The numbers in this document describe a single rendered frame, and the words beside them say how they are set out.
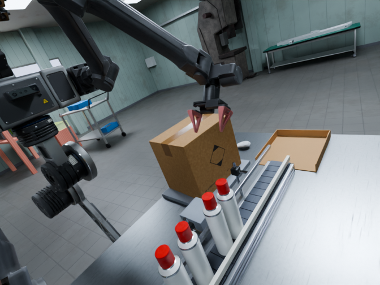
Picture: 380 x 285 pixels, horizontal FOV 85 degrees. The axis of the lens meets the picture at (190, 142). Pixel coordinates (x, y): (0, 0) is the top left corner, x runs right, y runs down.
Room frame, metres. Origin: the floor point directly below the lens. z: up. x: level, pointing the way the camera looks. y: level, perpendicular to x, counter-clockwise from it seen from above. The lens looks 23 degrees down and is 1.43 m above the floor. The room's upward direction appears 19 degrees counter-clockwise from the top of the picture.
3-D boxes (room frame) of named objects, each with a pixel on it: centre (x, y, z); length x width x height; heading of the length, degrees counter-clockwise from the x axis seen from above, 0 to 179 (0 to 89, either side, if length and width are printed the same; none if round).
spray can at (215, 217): (0.43, 0.00, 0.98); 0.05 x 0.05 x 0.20
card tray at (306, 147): (0.86, -0.47, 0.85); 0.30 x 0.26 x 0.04; 132
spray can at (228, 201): (0.47, -0.04, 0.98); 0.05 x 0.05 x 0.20
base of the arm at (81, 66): (0.96, 0.31, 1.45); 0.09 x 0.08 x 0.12; 139
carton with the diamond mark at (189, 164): (0.89, -0.02, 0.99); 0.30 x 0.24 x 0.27; 127
